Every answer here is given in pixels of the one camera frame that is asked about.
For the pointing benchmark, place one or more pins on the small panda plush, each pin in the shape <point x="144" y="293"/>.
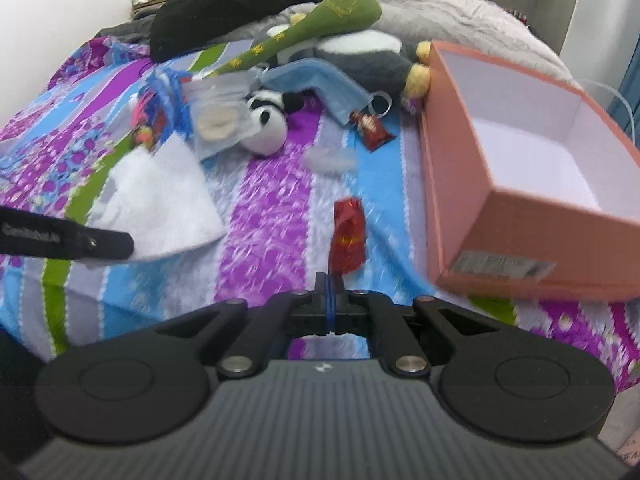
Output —
<point x="270" y="110"/>

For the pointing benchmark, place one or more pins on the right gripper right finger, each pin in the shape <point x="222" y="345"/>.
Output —
<point x="374" y="316"/>

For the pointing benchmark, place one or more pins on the blue face mask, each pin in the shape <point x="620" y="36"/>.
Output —
<point x="338" y="93"/>

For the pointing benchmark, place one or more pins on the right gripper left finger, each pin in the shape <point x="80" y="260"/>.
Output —
<point x="268" y="331"/>

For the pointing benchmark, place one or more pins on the small red candy packet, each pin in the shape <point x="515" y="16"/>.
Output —
<point x="371" y="130"/>

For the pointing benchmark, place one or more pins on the grey penguin plush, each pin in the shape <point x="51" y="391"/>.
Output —
<point x="376" y="60"/>

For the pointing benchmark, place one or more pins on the pink cardboard box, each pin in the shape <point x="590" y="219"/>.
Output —
<point x="532" y="190"/>

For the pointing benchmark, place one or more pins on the blue plastic bag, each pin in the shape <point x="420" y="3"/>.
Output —
<point x="160" y="109"/>

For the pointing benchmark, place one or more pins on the colourful striped bedsheet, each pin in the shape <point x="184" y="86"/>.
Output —
<point x="278" y="213"/>

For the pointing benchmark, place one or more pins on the white folded towel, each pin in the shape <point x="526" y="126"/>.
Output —
<point x="161" y="200"/>

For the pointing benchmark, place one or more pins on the clear plastic pouch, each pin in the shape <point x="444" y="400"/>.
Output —
<point x="220" y="115"/>

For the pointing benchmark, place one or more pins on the grey quilt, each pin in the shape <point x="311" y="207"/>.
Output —
<point x="406" y="26"/>

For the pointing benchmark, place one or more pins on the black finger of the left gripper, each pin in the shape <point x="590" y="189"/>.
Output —
<point x="26" y="234"/>

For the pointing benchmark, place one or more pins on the red foil snack packet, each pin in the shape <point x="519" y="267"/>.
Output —
<point x="348" y="243"/>

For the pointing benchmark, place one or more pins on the green plush massage stick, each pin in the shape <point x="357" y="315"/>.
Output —
<point x="330" y="17"/>

